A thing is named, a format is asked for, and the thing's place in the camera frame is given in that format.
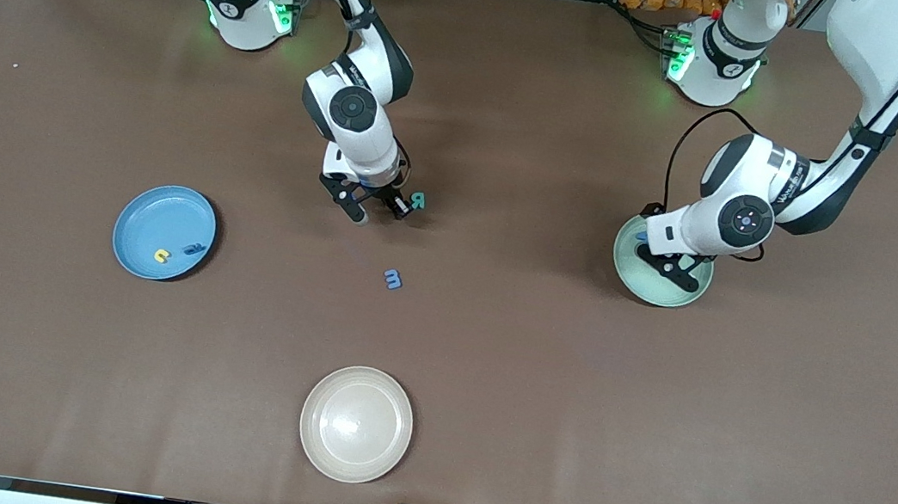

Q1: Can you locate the beige round plate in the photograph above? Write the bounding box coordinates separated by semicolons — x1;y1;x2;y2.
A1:
293;360;421;491

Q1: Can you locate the light green round plate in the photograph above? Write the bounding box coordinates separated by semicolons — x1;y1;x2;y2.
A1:
606;212;721;314

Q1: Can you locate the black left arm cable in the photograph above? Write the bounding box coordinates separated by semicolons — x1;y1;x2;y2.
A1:
655;0;898;282

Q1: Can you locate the blue round plate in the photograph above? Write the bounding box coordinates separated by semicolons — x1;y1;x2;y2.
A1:
108;178;223;288

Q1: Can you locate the brown table mat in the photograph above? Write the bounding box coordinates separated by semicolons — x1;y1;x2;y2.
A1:
0;0;898;504

